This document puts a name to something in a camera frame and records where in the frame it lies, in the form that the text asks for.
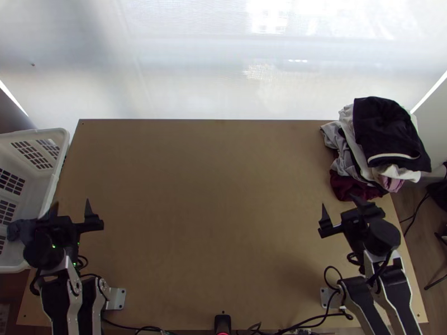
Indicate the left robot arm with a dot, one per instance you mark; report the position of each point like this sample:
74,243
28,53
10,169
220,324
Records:
71,289

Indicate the blue-grey garment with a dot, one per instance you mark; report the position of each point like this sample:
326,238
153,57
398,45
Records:
21,230

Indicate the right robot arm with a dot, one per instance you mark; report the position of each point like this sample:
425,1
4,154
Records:
382,296

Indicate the heap of clothes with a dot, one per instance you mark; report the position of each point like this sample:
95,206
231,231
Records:
380,146

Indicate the white laundry basket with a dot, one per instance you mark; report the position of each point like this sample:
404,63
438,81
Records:
26,164

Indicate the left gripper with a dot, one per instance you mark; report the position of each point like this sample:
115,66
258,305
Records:
59,227

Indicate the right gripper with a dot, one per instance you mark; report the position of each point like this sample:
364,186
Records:
356,220

